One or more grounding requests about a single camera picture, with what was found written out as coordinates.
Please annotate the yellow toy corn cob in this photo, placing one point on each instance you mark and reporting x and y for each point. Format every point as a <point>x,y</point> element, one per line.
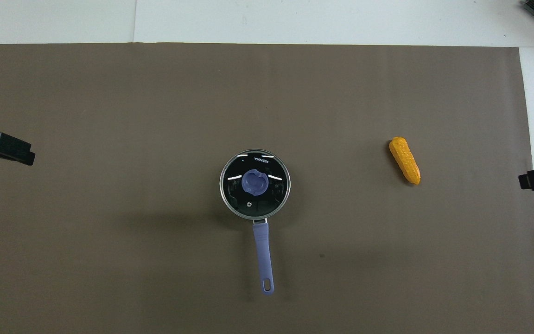
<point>405,160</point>

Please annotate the glass lid with lavender knob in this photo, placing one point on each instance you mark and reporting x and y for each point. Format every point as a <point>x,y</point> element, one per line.
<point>237,195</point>

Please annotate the brown table mat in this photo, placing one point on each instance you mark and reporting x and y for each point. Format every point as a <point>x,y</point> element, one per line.
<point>155,116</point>

